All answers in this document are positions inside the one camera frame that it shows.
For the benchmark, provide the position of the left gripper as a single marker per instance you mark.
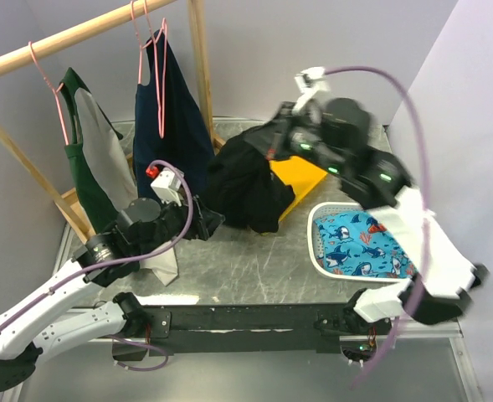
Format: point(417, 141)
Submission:
point(204, 220)

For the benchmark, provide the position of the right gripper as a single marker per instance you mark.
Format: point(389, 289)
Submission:
point(274, 133)

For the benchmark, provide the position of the black t shirt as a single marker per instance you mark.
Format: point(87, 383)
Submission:
point(242, 187)

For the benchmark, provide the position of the pink wire hanger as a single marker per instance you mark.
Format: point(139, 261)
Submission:
point(160, 76)

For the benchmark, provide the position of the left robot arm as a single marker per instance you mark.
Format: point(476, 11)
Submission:
point(33, 331)

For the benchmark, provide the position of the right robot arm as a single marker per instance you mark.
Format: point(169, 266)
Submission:
point(334, 137)

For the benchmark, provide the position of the navy blue shirt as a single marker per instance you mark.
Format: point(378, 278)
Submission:
point(186, 144)

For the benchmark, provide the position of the green and grey shirt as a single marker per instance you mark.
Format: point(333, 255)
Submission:
point(101, 174)

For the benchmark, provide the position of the pink hanger with navy shirt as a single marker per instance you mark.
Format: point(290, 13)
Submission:
point(141, 46)

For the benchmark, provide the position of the pink hanger with green shirt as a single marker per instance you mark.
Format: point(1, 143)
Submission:
point(55, 91)

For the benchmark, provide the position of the yellow plastic tray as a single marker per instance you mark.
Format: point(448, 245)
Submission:
point(301, 175)

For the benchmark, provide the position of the white laundry basket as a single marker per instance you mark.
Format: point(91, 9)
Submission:
point(325, 268)

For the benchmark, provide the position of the blue shark print cloth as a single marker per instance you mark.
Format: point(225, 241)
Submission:
point(355, 247)

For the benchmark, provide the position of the wooden clothes rack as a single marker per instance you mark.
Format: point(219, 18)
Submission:
point(68, 203)

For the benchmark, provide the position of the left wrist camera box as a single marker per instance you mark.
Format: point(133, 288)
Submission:
point(165, 184)

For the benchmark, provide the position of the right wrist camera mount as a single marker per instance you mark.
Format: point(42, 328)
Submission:
point(310, 82)

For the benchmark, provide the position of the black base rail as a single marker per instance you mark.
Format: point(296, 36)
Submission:
point(244, 328)

